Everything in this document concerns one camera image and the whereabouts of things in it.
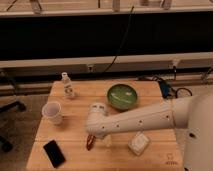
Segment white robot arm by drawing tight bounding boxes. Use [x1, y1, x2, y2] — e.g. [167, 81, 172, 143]
[86, 92, 213, 171]

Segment green ceramic bowl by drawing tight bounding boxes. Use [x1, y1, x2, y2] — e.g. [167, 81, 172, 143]
[107, 84, 138, 110]

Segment black smartphone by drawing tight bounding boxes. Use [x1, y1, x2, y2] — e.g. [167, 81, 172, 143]
[43, 140, 65, 168]

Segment white plastic cup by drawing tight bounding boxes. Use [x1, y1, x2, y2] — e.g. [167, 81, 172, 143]
[42, 102, 62, 125]

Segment small clear plastic bottle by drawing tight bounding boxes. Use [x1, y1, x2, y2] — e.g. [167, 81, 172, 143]
[62, 72, 75, 99]

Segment blue and black cables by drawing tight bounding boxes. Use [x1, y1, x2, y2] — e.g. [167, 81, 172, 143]
[137, 75, 194, 100]

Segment black hanging cable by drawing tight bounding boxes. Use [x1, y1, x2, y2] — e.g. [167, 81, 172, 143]
[99, 4, 135, 75]

